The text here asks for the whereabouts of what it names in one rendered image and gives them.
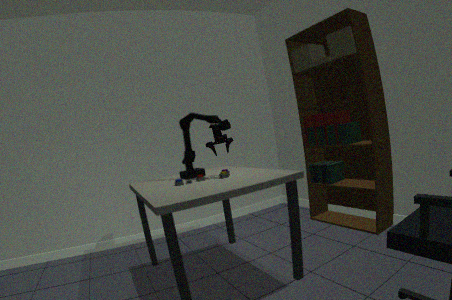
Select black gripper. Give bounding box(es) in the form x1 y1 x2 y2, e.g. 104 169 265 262
206 132 233 156

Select yellow square button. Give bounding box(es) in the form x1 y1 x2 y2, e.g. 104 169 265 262
219 171 229 178

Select blue button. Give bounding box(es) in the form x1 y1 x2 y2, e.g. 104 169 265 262
174 179 184 186

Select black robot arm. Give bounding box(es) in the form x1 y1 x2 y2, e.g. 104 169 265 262
179 113 231 172

